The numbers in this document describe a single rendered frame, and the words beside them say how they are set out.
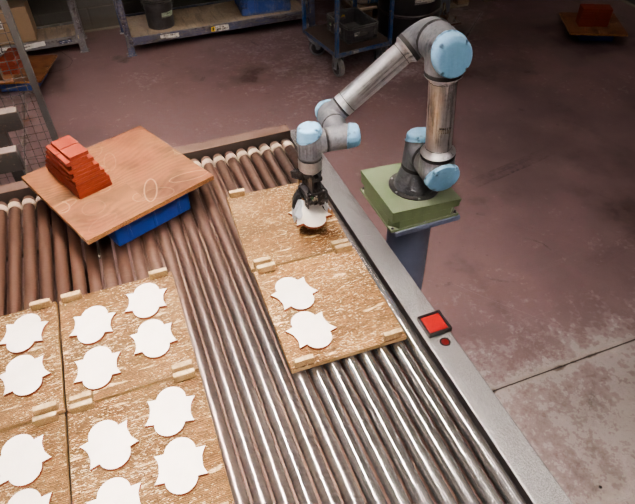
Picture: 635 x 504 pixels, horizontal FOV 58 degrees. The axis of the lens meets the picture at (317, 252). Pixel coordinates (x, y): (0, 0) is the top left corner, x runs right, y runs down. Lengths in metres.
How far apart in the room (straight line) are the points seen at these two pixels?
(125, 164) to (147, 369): 0.89
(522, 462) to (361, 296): 0.64
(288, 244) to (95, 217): 0.65
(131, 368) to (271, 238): 0.64
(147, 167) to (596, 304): 2.31
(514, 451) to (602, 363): 1.54
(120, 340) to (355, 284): 0.72
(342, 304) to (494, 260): 1.73
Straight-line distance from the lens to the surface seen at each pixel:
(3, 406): 1.78
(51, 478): 1.60
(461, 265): 3.30
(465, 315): 3.05
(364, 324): 1.72
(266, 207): 2.13
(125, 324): 1.82
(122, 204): 2.09
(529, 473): 1.56
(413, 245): 2.28
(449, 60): 1.74
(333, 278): 1.84
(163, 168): 2.22
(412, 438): 1.54
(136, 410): 1.63
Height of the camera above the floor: 2.25
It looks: 43 degrees down
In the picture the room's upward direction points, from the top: 2 degrees counter-clockwise
